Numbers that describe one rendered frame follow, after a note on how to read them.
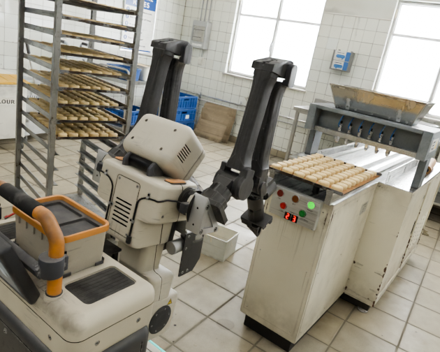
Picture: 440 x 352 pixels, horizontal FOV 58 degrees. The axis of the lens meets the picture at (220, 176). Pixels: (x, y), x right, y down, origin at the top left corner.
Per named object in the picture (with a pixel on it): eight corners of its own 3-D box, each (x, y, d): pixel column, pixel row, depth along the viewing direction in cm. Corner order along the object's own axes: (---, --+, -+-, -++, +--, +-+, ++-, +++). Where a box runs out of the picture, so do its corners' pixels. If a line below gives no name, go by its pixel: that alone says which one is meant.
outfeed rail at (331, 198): (417, 156, 333) (420, 149, 331) (421, 158, 331) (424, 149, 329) (323, 203, 174) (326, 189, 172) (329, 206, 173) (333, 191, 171)
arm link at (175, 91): (162, 38, 146) (184, 42, 140) (173, 40, 151) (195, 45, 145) (147, 151, 159) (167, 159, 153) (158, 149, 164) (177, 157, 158)
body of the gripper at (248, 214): (250, 209, 150) (248, 195, 145) (273, 220, 144) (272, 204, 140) (239, 220, 146) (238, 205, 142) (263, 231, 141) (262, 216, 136)
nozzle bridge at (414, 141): (317, 150, 284) (330, 103, 274) (424, 184, 245) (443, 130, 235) (297, 154, 258) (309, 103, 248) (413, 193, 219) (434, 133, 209)
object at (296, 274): (293, 279, 274) (327, 155, 247) (341, 304, 255) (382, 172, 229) (235, 323, 218) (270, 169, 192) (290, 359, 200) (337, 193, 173)
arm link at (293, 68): (260, 58, 124) (292, 63, 118) (269, 59, 128) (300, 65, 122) (235, 187, 136) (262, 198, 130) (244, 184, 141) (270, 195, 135)
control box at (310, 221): (271, 210, 195) (277, 184, 191) (316, 229, 182) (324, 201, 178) (267, 211, 192) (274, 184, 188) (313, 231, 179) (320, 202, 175)
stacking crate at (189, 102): (177, 103, 670) (179, 91, 664) (196, 109, 652) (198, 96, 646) (153, 104, 620) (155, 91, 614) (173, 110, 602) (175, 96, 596)
